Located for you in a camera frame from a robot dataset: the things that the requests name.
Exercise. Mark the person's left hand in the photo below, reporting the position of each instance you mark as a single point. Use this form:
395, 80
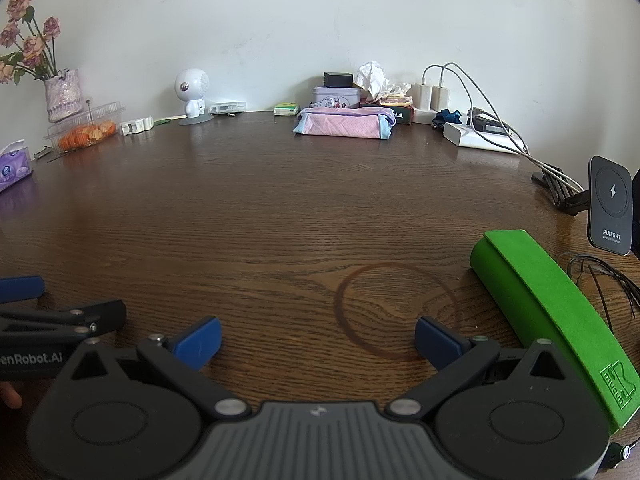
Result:
9, 396

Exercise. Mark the small white rectangular device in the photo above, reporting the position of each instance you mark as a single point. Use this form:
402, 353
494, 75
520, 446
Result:
227, 107

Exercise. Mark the small green box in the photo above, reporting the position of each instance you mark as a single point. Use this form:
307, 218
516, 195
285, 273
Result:
286, 109

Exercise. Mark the green felt case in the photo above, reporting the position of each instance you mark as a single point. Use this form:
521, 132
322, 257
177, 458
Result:
540, 280

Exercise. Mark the printed tin box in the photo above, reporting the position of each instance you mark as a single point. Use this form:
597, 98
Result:
335, 96

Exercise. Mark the white power strip with chargers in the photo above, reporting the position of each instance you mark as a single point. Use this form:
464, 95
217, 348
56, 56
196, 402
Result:
450, 64

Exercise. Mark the plastic fruit pick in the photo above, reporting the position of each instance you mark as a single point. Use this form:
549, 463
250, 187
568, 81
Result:
90, 110

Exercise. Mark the orange snack packet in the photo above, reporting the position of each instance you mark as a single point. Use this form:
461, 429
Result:
397, 101

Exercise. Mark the black chair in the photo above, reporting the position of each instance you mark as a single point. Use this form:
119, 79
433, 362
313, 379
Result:
636, 210

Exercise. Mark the purple tissue pack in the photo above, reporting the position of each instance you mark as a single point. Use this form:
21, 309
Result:
15, 170

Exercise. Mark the clear plastic fruit container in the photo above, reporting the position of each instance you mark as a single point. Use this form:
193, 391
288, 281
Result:
82, 132

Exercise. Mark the white plastic clip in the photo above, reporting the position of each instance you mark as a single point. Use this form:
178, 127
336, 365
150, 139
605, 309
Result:
136, 126

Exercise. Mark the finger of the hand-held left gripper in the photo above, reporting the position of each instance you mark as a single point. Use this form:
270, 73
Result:
75, 319
20, 289

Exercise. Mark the white robot figurine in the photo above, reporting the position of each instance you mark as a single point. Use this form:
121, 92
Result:
192, 85

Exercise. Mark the black charger block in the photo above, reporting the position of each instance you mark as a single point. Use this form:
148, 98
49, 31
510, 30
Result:
338, 80

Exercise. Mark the pink blue mesh underwear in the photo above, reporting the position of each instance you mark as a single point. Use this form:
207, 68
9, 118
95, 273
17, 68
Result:
340, 126

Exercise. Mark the dark green tissue box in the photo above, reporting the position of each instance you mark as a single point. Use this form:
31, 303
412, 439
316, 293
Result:
402, 115

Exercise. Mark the black plug adapter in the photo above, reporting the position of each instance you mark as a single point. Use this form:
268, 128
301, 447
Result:
490, 124

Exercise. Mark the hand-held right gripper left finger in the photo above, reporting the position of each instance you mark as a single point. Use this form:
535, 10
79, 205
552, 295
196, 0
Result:
197, 342

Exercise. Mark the white plug adapter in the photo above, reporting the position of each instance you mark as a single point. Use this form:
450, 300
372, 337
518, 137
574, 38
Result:
424, 96
441, 97

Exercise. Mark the pink textured vase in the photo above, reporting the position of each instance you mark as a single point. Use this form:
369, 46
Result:
62, 95

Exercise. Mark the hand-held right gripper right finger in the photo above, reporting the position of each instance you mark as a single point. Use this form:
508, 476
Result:
437, 342

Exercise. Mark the small blue gadget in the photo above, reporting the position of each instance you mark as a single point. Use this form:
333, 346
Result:
445, 117

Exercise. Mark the dried rose bouquet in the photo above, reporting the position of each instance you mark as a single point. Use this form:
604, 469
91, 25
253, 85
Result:
35, 45

